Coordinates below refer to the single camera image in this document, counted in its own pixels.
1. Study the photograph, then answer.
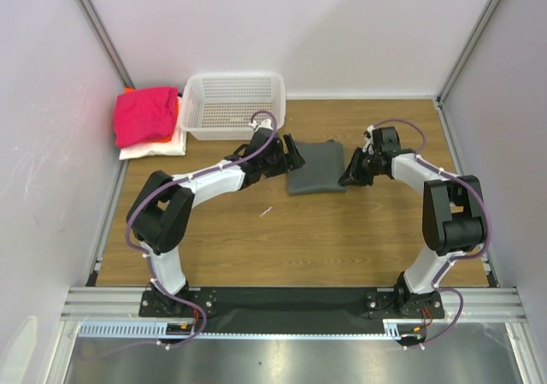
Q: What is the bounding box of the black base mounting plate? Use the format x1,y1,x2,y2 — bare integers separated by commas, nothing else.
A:
139,286,444,336

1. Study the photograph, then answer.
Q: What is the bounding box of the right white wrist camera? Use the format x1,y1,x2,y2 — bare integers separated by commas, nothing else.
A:
362,125,375,155

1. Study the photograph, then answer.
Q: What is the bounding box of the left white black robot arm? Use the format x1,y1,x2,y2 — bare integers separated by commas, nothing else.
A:
126,127,305,316

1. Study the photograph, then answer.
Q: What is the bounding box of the white perforated plastic basket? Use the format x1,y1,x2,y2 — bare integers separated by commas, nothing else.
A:
179,72,286,141

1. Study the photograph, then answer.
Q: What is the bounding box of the white folded t shirt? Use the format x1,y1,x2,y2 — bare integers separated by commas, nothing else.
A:
119,124,186,161

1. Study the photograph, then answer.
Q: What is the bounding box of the right aluminium frame post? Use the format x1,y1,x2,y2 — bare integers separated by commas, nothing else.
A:
436,0,502,105

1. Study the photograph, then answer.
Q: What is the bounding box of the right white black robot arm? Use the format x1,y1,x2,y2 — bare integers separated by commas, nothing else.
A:
338,125,489,317

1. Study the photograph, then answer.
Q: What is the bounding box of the left aluminium frame post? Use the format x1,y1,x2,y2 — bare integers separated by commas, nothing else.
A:
75,0,135,88

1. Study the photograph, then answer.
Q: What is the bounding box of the grey t shirt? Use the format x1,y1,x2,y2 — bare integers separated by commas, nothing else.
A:
287,140,346,196

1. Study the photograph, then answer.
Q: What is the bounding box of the pink folded t shirt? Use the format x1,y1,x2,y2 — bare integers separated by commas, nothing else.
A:
113,86,179,148

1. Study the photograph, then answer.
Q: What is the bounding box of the aluminium front rail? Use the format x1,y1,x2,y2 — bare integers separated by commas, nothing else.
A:
61,287,526,323

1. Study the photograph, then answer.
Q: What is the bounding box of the aluminium frame post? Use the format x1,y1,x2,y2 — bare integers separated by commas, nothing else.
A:
75,0,135,88
436,0,502,105

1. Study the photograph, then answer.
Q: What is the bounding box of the orange folded t shirt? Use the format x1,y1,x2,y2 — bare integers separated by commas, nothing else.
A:
123,86,180,144

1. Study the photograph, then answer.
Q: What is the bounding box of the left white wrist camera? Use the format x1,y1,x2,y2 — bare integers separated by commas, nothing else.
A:
249,118,274,132

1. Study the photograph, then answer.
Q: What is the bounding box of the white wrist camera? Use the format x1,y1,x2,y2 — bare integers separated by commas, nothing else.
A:
249,118,274,132
362,125,375,155

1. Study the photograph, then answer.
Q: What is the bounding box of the white slotted cable duct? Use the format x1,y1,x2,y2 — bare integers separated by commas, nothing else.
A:
78,321,421,340

